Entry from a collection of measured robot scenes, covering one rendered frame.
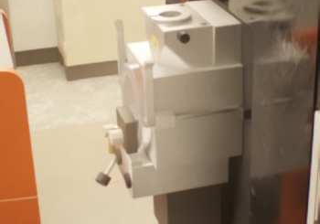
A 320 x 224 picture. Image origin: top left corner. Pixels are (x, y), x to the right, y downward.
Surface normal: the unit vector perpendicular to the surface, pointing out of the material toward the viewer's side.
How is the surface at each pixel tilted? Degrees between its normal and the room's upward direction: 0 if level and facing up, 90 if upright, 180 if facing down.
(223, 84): 90
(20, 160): 90
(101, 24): 90
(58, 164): 0
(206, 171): 90
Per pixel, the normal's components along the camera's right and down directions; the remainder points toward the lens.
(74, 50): 0.26, 0.37
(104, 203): -0.03, -0.92
